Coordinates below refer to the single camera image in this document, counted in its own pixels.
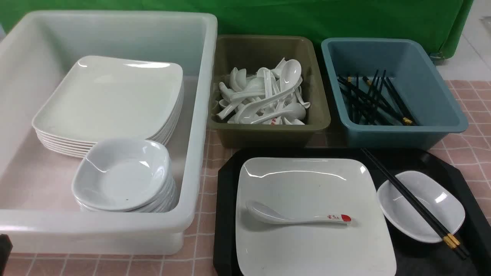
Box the pink checkered tablecloth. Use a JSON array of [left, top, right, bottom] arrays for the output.
[[4, 80, 490, 276]]

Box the black chopstick gold band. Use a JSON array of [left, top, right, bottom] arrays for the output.
[[364, 149, 470, 256]]

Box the small white sauce bowl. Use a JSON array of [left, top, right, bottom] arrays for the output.
[[377, 171, 465, 243]]

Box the stack of white bowls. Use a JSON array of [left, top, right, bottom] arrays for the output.
[[71, 138, 178, 213]]

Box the white spoon red handle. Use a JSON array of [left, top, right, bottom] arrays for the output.
[[245, 200, 353, 224]]

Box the stack of white square plates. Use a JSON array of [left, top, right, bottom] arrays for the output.
[[31, 56, 184, 158]]

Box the green backdrop cloth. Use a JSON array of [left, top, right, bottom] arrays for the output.
[[0, 0, 473, 58]]

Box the black object at corner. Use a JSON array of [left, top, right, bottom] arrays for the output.
[[0, 234, 13, 269]]

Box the pile of black chopsticks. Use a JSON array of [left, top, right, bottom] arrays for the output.
[[337, 69, 419, 126]]

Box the black plastic serving tray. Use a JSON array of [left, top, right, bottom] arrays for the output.
[[213, 148, 491, 276]]

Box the olive plastic spoon bin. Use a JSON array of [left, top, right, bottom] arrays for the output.
[[208, 35, 331, 148]]

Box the pile of white spoons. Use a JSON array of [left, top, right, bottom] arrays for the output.
[[216, 58, 311, 125]]

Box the large white plastic tub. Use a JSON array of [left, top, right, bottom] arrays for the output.
[[0, 11, 217, 257]]

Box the blue plastic chopstick bin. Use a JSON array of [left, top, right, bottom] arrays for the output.
[[321, 37, 469, 149]]

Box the white square rice plate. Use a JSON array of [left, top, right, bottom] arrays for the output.
[[235, 157, 397, 276]]

